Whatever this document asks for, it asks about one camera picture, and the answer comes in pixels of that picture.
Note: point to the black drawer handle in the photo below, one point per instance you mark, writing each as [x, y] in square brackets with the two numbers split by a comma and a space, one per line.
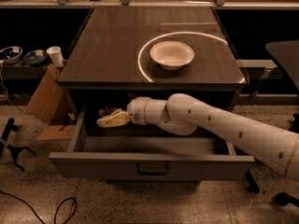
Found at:
[155, 169]

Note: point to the orange soda can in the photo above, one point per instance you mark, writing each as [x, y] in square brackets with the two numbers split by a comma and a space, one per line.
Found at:
[104, 111]

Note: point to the flat cardboard piece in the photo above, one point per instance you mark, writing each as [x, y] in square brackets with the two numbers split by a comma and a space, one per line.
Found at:
[57, 132]

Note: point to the low grey side shelf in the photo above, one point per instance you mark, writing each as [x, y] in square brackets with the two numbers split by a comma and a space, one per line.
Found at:
[20, 70]

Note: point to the dark round side table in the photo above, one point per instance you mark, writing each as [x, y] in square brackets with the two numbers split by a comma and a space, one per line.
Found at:
[286, 55]

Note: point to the white paper bowl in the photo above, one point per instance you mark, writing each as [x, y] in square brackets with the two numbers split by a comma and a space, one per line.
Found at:
[171, 55]

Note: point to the white and blue bowl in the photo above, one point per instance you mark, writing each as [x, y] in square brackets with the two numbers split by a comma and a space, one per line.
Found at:
[10, 55]

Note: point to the black caster foot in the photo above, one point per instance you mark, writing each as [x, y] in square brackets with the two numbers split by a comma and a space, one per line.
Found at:
[283, 198]

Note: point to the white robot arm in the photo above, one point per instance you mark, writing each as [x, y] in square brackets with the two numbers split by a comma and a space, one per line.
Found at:
[181, 114]

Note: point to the white paper cup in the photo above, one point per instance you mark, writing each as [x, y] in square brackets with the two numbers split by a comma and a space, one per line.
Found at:
[56, 56]

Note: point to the open grey top drawer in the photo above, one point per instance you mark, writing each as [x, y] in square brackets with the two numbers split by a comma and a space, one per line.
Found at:
[112, 154]

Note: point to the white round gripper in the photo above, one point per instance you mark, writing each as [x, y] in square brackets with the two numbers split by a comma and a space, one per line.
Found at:
[136, 110]

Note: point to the blue bowl on shelf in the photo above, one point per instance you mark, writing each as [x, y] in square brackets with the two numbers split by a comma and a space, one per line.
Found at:
[35, 58]

